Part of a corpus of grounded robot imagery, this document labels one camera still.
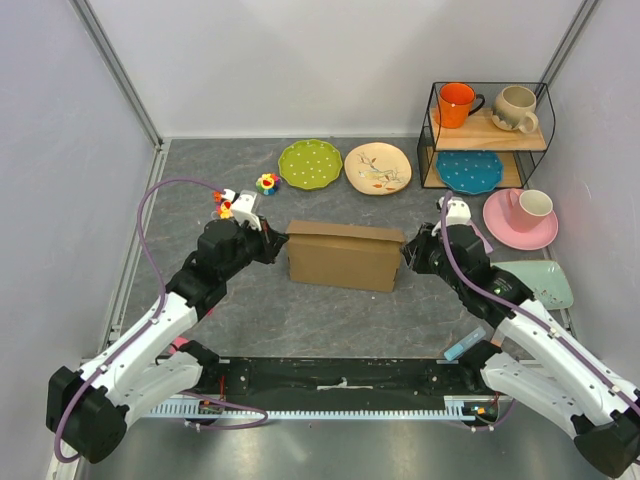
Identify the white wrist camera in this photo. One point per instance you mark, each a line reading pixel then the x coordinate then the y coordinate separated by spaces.
pixel 244 207
pixel 457 211

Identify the brown cardboard box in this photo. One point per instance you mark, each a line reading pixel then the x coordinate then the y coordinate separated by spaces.
pixel 346 256

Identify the black wire shelf rack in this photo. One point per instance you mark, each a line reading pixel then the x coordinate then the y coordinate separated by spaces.
pixel 520 153

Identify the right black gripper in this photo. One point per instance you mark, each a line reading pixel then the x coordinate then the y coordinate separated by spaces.
pixel 414 251

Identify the flower plush keychain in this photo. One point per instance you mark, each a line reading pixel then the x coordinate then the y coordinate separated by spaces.
pixel 223 210

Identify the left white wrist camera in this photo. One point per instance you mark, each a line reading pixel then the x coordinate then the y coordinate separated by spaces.
pixel 244 207

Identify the pink saucer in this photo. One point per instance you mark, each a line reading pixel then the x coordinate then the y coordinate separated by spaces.
pixel 495 212

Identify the pink cup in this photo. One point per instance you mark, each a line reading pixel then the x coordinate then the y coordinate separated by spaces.
pixel 527 209

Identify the pink eraser block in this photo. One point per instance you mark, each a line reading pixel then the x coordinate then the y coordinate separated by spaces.
pixel 177 344

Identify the purple marker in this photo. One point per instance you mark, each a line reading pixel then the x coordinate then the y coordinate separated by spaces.
pixel 487 246

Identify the green polka dot plate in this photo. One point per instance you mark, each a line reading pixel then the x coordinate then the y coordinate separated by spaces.
pixel 310 164

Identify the beige ceramic mug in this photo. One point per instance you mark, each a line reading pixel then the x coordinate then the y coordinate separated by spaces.
pixel 514 110

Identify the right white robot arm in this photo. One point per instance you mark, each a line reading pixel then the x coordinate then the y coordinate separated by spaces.
pixel 596 408

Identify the rainbow flower plush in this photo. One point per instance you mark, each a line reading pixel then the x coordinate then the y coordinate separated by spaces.
pixel 268 184

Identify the blue marker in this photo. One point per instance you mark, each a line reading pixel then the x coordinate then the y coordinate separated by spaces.
pixel 463 345

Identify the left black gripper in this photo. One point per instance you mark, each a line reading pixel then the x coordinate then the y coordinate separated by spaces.
pixel 270 239

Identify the orange mug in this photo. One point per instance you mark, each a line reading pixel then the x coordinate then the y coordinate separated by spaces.
pixel 456 102

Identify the mint green square plate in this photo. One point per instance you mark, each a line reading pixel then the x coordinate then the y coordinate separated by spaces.
pixel 545 278

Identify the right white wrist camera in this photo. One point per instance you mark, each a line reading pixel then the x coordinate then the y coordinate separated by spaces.
pixel 457 211

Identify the cream plate with branch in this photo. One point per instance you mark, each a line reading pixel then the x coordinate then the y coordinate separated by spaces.
pixel 377 169

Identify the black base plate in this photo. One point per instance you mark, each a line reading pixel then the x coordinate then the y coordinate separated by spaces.
pixel 339 384

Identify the blue polka dot plate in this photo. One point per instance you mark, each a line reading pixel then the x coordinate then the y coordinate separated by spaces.
pixel 470 172

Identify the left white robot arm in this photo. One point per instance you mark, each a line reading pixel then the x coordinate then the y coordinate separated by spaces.
pixel 90 409

